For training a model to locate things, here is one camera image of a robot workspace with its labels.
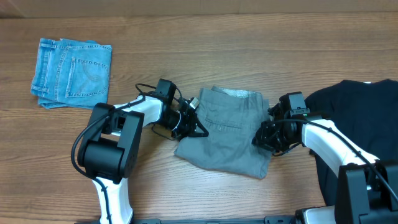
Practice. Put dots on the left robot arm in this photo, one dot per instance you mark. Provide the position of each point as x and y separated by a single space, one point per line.
106 150

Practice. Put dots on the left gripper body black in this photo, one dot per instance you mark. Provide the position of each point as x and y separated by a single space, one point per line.
185 126

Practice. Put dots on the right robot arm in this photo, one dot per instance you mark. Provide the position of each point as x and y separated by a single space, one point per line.
367 186

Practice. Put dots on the folded blue denim jeans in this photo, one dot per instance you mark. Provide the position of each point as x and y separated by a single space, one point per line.
71 73

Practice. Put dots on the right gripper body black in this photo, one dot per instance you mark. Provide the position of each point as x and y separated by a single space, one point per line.
266 134

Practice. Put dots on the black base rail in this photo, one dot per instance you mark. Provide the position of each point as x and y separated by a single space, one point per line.
214 221

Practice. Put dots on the grey shorts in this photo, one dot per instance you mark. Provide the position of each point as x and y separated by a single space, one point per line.
232 118

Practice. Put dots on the black garment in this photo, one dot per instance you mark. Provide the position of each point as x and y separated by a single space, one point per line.
366 113

